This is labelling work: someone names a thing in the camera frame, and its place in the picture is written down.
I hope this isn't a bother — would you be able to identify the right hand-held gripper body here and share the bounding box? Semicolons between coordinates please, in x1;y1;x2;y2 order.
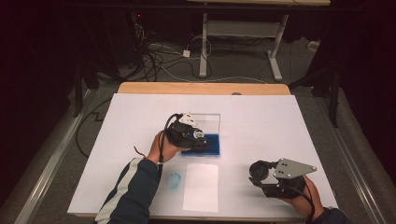
261;158;318;200

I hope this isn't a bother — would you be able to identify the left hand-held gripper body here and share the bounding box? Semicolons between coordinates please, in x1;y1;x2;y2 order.
164;112;199;149

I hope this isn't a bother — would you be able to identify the blue ink pad box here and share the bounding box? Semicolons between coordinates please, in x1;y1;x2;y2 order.
180;113;222;158

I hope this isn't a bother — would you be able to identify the white paper sheet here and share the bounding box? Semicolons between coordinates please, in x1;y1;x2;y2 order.
182;163;219;214

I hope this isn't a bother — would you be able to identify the person's left hand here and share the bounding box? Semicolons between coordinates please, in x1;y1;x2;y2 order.
147;130;191;165

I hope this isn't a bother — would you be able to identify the person's right hand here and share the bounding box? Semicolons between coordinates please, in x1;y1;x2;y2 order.
281;175;325;220

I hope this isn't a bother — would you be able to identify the white table cover sheet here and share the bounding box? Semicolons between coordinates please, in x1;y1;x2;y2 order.
66;92;340;218

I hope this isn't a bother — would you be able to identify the black metal stand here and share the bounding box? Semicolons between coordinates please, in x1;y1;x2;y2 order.
73;59;120;119

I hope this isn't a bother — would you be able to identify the white power strip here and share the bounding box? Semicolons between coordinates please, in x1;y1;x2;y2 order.
306;40;321;53

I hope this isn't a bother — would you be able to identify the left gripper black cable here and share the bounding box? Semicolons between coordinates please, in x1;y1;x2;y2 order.
158;113;183;180

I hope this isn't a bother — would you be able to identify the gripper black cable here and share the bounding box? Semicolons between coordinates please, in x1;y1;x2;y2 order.
286;185;316;223
158;113;183;180

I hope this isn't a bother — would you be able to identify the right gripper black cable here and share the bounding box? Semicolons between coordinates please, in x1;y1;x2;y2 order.
286;185;316;223

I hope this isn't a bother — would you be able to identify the red wrist string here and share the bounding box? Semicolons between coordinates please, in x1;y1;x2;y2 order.
134;146;148;161

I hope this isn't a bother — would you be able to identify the aluminium floor rail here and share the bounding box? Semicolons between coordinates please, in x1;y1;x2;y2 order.
311;92;390;224
13;88;94;224

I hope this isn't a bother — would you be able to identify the white floor cable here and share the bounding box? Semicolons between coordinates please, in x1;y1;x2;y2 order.
160;63;269;85

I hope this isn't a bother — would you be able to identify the tangle of floor cables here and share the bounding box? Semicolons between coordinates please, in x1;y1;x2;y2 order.
134;22;216;83

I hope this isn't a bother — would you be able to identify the black floor cable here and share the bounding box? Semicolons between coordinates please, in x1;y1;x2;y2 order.
75;97;113;158

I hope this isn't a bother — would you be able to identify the white metal desk frame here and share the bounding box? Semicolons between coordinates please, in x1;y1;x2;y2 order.
186;0;332;82

